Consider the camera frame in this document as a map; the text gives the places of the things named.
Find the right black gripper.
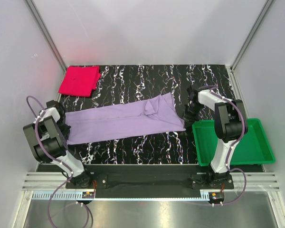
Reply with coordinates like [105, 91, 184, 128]
[183, 103, 203, 129]

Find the lavender t shirt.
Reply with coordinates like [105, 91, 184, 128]
[66, 93, 185, 145]

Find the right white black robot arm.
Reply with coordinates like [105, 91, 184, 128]
[182, 85, 248, 188]

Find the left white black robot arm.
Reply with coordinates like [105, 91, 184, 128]
[23, 100, 93, 188]

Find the folded pink t shirt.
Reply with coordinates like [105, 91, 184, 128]
[58, 66, 101, 97]

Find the left connector board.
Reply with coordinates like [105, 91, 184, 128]
[82, 191, 95, 199]

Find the connector board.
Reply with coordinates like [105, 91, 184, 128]
[82, 191, 95, 199]
[211, 192, 225, 200]

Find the black marbled table mat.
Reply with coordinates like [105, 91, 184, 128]
[59, 65, 236, 165]

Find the green plastic tray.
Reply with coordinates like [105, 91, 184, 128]
[192, 118, 276, 166]

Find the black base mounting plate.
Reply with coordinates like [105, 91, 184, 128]
[66, 164, 234, 196]

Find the right connector board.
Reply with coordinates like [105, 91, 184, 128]
[211, 192, 225, 200]

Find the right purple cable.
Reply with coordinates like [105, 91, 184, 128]
[199, 85, 249, 206]

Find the purple cable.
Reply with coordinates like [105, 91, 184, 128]
[199, 85, 249, 206]
[25, 95, 93, 228]

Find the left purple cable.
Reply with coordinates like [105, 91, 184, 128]
[25, 95, 93, 228]

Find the white slotted cable duct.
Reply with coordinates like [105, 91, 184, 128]
[32, 190, 224, 201]

